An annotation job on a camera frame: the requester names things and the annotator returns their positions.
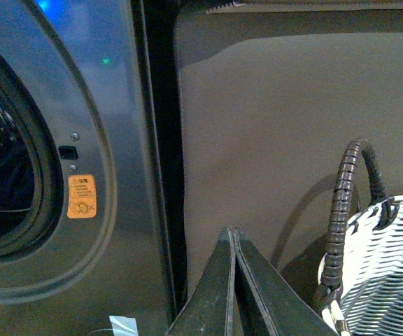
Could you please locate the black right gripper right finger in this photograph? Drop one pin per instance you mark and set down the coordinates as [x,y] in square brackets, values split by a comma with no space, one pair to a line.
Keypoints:
[267,303]

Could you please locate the orange warning sticker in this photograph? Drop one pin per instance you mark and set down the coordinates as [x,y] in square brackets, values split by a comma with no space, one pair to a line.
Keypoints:
[82,197]

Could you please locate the black rubber door gasket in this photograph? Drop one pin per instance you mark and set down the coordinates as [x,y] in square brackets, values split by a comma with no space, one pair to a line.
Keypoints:
[31,184]

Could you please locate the grey front-load washing machine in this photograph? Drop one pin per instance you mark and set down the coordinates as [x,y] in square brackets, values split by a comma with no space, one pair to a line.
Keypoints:
[85,65]

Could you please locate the black white woven basket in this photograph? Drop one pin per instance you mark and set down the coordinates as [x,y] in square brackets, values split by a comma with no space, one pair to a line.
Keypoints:
[372,298]

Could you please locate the white tape piece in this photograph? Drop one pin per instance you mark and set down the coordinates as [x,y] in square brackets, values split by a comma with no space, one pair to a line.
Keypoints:
[123,326]

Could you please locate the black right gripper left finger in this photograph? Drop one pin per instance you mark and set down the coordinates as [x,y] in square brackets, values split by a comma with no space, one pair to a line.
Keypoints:
[210,308]

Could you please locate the brown wrapped basket handle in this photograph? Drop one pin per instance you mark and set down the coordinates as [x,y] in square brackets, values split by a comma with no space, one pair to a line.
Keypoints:
[331,278]

